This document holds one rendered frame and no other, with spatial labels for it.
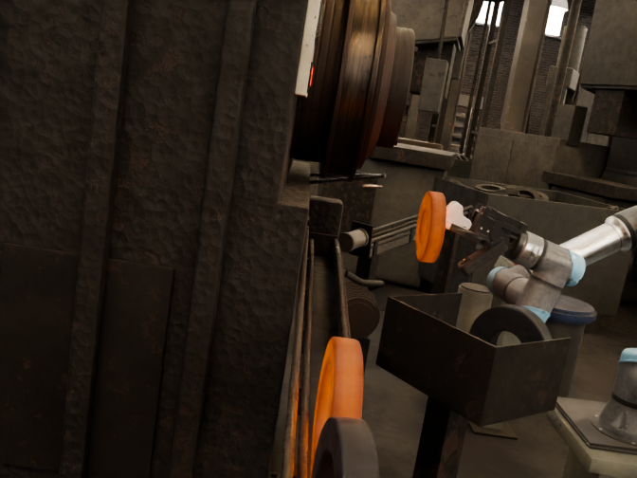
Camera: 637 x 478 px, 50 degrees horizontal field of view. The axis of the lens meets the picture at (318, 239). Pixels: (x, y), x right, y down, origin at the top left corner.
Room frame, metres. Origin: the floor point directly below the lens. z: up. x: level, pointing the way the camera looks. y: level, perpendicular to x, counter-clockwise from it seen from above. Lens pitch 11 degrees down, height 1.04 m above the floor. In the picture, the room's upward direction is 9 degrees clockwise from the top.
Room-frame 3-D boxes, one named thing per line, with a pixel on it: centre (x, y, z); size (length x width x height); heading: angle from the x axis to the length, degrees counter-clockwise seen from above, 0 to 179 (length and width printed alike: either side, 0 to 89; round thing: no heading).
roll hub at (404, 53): (1.66, -0.12, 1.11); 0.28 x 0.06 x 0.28; 2
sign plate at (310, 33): (1.31, 0.07, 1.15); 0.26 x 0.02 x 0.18; 2
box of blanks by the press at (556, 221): (4.15, -1.21, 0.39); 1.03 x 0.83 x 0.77; 107
